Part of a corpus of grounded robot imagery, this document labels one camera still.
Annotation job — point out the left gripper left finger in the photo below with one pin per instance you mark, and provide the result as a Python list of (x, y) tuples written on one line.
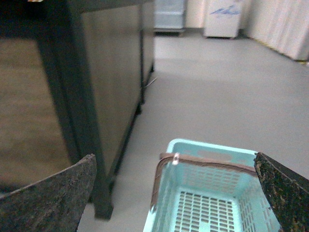
[(54, 204)]

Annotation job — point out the light blue plastic basket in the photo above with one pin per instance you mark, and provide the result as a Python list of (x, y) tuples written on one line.
[(201, 187)]

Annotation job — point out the black produce display stand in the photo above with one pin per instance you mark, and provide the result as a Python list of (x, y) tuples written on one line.
[(70, 85)]

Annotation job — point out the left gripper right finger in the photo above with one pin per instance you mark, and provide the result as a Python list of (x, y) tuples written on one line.
[(286, 191)]

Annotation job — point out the white chest freezer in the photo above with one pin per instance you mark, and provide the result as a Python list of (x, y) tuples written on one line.
[(222, 18)]

